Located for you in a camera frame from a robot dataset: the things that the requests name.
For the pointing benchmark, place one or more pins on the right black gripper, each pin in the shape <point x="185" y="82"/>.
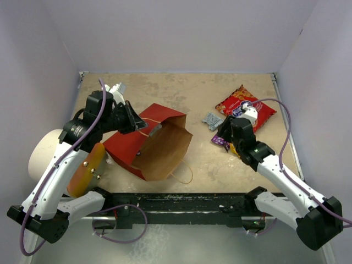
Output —
<point x="225" y="127"/>

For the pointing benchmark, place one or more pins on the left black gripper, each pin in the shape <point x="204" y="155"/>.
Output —
<point x="133" y="122"/>

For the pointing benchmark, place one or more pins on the purple candy packet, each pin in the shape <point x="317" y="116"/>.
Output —
<point x="220" y="142"/>

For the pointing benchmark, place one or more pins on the red cookie snack bag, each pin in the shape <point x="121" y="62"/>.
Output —
<point x="242" y="103"/>

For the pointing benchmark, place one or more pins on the grey snack packet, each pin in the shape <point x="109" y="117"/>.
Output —
<point x="212" y="121"/>

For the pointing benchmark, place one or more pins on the red paper bag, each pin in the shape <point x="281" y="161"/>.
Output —
<point x="152" y="158"/>

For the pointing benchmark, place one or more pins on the silver mint sachet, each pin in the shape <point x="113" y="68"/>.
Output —
<point x="155" y="129"/>

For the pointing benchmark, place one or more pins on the yellow candy packet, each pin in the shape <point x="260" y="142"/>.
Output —
<point x="233" y="150"/>

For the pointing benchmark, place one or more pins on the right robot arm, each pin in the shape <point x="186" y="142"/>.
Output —
<point x="315" y="218"/>

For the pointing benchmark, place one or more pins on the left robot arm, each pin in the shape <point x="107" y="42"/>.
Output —
<point x="42" y="212"/>

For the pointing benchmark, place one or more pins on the white cylinder with orange lid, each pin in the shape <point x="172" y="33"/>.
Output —
<point x="85" y="178"/>

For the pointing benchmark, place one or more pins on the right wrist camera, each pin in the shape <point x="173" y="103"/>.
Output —
<point x="249" y="112"/>

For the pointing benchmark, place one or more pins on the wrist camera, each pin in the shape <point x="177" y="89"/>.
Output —
<point x="118" y="90"/>
<point x="249" y="112"/>

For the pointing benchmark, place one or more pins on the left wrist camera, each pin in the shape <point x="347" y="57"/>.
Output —
<point x="118" y="90"/>

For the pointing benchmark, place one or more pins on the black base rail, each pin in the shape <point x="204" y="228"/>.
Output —
<point x="232" y="210"/>

